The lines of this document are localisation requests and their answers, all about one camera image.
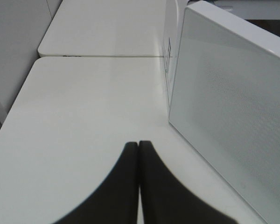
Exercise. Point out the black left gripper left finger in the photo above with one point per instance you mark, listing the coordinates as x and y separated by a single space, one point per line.
115 201

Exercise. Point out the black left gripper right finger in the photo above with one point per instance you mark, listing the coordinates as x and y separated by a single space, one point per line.
165 200

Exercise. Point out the white microwave door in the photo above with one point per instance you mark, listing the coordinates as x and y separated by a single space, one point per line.
226 101

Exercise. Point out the white microwave oven body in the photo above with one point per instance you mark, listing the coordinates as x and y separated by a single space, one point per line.
174 15

